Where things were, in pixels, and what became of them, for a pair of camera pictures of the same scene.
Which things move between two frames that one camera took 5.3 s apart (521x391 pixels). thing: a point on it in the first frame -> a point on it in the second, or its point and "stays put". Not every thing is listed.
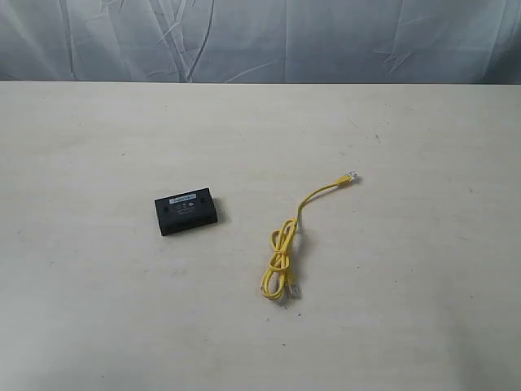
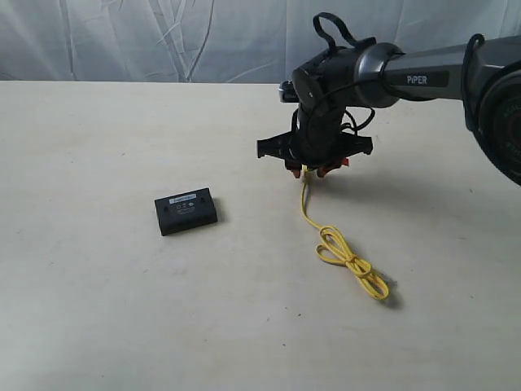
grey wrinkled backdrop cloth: (331, 41) stays put
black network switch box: (186, 211) stays put
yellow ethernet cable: (278, 282) -> (339, 251)
